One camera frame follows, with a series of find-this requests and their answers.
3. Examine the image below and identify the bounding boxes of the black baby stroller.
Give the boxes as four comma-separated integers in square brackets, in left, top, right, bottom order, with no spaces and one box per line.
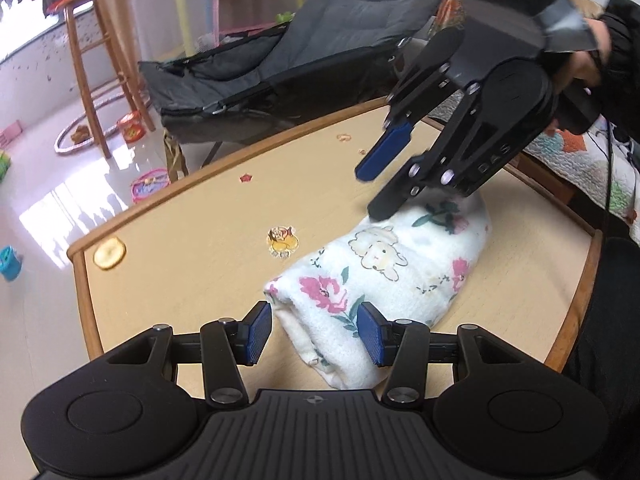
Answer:
[137,0,451,166]

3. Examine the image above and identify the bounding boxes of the small wooden table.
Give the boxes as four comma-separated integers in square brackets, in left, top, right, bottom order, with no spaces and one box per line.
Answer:
[67,92,603,391]

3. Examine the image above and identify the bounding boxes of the pink mesh playpen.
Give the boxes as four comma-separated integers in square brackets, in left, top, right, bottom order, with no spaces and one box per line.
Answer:
[120,0,341,56]

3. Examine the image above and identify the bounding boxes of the white floral baby shirt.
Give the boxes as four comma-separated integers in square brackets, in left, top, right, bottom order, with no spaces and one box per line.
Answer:
[263,195,493,391]

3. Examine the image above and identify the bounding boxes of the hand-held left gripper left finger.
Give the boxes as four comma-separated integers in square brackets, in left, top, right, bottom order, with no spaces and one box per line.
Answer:
[107,300,273,408]

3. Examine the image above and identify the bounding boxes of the blue toy bucket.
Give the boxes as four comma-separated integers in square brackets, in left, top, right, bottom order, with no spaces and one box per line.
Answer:
[0,245,23,282]

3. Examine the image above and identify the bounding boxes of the person's right forearm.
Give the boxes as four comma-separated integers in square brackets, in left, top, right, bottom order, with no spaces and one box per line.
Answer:
[597,0,640,126]

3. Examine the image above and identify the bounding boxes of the person's torso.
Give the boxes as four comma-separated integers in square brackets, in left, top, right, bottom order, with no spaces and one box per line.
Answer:
[560,230,640,461]

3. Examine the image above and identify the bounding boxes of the round yellow table sticker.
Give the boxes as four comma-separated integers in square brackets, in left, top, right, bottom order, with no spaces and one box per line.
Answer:
[93,237,127,271]

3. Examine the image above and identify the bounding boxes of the hula hoop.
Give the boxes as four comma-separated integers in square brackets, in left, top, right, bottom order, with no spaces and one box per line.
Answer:
[54,80,151,157]

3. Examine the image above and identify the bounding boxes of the person's right hand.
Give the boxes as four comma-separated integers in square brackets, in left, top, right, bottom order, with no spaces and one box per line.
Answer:
[552,17,612,92]

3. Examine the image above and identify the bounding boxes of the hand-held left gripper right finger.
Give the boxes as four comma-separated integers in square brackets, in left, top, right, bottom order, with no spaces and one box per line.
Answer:
[356,301,526,408]

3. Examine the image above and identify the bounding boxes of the black cable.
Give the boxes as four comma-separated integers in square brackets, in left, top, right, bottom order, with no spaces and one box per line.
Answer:
[602,115,618,241]

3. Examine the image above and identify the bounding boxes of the pink box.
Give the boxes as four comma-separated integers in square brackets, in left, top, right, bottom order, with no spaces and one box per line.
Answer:
[0,122,26,148]

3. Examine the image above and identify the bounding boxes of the printed quilt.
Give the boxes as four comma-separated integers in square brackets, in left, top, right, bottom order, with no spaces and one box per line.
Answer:
[520,125,640,246]

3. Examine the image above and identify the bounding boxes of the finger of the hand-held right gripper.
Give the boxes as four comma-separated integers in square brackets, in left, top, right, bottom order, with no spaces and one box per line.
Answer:
[367,79,489,222]
[355,27,466,182]

